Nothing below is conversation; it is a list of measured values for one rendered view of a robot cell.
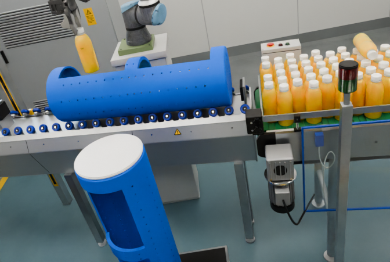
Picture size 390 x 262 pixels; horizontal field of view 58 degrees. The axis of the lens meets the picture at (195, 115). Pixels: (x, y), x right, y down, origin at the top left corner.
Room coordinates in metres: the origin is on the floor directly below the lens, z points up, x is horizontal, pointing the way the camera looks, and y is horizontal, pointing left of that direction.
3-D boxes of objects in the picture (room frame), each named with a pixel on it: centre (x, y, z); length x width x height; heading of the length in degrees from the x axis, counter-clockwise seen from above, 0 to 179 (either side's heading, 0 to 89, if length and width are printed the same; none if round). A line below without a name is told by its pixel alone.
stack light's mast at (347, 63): (1.05, -0.55, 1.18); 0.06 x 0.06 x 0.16
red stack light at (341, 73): (1.05, -0.55, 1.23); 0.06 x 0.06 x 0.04
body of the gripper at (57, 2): (1.50, 0.43, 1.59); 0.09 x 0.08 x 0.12; 78
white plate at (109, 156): (1.15, 0.37, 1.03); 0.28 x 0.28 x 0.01
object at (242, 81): (1.49, -0.25, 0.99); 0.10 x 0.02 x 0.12; 167
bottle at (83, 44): (1.49, 0.40, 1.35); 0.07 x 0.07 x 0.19
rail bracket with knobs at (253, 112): (1.28, -0.25, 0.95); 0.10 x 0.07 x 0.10; 167
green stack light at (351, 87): (1.05, -0.55, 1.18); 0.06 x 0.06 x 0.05
